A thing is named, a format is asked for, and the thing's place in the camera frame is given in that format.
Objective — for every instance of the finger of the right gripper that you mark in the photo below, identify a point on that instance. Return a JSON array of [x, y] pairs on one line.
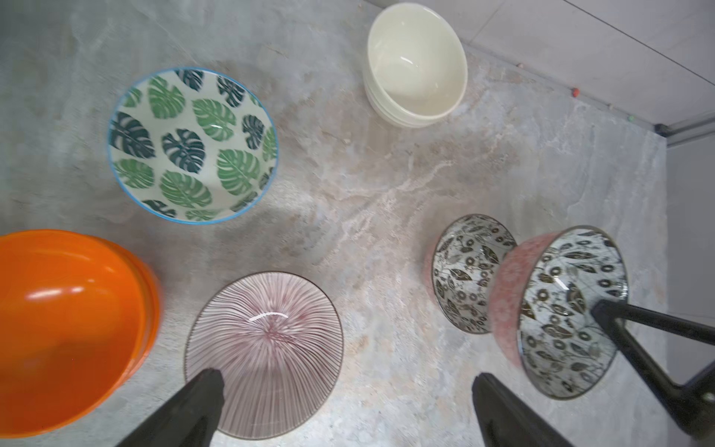
[[690, 405]]

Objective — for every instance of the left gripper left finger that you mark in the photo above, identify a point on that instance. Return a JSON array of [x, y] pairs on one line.
[[189, 418]]

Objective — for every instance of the orange bowl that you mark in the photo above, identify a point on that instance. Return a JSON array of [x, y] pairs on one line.
[[152, 303], [72, 322]]

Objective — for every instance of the small green leaf bowl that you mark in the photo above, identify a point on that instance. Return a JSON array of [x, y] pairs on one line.
[[192, 146]]

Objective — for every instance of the purple striped bowl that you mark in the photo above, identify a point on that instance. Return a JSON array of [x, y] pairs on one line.
[[278, 342]]

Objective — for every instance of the cream bowl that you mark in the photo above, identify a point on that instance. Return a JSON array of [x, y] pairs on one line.
[[414, 70]]

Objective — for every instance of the black floral bowl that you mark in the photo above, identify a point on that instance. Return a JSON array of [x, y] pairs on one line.
[[540, 308], [462, 267]]

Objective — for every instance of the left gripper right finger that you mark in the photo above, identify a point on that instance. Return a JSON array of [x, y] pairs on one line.
[[505, 420]]

